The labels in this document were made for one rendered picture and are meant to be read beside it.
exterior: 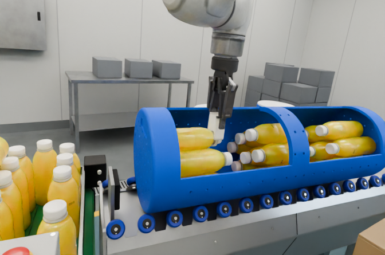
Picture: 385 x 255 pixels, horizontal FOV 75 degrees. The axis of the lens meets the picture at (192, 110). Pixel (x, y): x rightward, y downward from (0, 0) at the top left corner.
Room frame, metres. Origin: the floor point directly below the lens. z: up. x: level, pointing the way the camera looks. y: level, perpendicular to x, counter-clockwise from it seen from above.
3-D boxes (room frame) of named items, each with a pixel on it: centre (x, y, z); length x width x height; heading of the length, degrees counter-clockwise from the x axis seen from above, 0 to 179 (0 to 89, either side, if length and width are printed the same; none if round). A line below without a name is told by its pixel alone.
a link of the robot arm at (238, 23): (0.69, -0.07, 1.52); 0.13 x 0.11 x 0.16; 143
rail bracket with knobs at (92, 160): (0.76, 0.31, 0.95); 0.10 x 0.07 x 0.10; 23
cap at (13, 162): (0.55, 0.44, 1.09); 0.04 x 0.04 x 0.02
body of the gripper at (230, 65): (0.70, -0.08, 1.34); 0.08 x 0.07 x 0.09; 23
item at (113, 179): (0.60, 0.19, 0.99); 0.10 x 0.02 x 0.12; 23
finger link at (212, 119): (0.72, -0.07, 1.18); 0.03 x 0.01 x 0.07; 113
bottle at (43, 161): (0.67, 0.42, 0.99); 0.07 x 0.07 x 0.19
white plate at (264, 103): (1.79, -0.61, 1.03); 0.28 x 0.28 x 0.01
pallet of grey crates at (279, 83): (4.49, -1.64, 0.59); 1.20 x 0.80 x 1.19; 32
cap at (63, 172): (0.53, 0.30, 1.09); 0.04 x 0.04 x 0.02
